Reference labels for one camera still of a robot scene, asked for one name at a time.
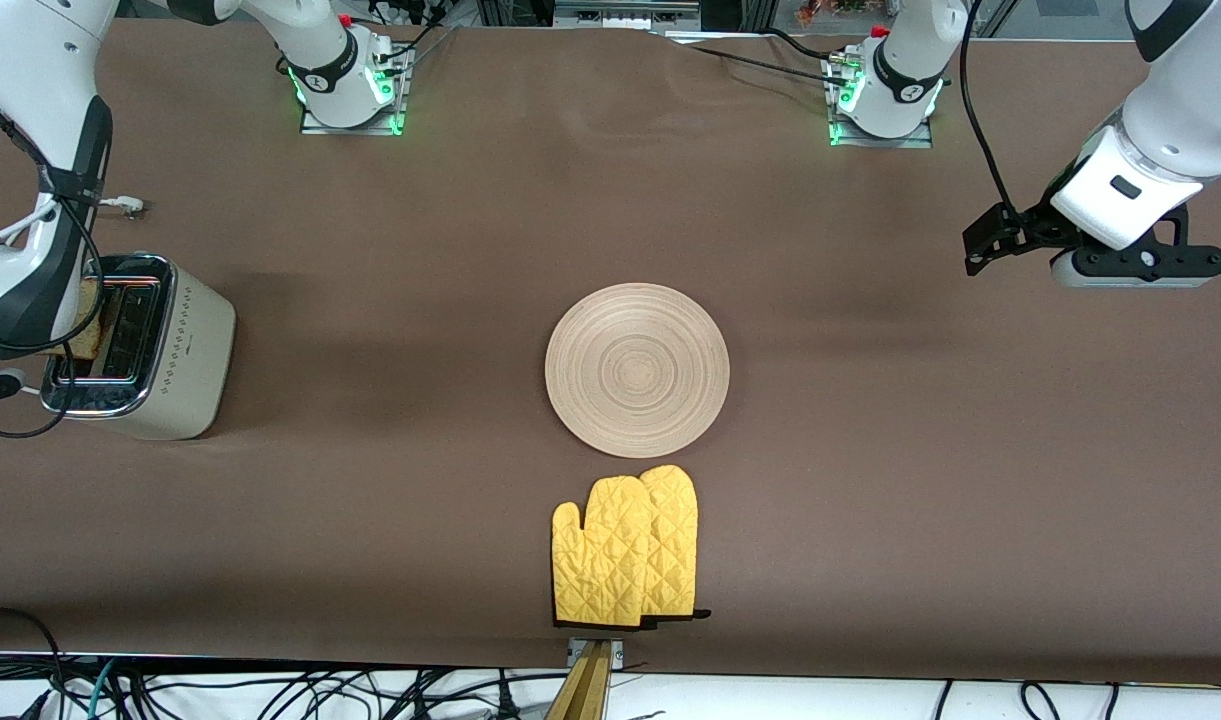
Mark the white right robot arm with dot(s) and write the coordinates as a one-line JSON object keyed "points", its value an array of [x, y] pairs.
{"points": [[30, 60]]}

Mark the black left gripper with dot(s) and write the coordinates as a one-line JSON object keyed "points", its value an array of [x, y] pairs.
{"points": [[1032, 228]]}

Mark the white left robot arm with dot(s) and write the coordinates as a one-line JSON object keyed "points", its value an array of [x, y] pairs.
{"points": [[1180, 130]]}

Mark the grey metal beam bracket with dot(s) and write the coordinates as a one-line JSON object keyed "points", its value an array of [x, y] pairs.
{"points": [[618, 652]]}

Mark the brown bread slice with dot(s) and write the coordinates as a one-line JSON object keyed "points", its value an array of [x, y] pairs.
{"points": [[88, 320]]}

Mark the round wooden plate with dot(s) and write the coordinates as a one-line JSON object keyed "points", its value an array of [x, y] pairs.
{"points": [[637, 370]]}

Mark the aluminium frame rail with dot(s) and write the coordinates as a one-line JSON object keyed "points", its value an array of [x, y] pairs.
{"points": [[625, 14]]}

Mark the gold aluminium beam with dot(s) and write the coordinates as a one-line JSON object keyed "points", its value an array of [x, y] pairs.
{"points": [[582, 690]]}

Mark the brown table cover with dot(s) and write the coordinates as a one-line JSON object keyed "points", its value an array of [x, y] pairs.
{"points": [[670, 200]]}

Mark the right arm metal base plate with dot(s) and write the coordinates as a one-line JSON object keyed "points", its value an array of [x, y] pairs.
{"points": [[315, 125]]}

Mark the cream chrome two-slot toaster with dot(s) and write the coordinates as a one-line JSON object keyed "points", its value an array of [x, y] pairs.
{"points": [[190, 350]]}

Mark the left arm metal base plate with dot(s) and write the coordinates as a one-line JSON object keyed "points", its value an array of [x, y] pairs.
{"points": [[910, 142]]}

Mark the yellow quilted oven mitt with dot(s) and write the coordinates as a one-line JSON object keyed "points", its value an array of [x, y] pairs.
{"points": [[600, 560], [675, 530]]}

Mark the orange foliage decoration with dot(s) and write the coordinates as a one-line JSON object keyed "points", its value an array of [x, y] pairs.
{"points": [[815, 10]]}

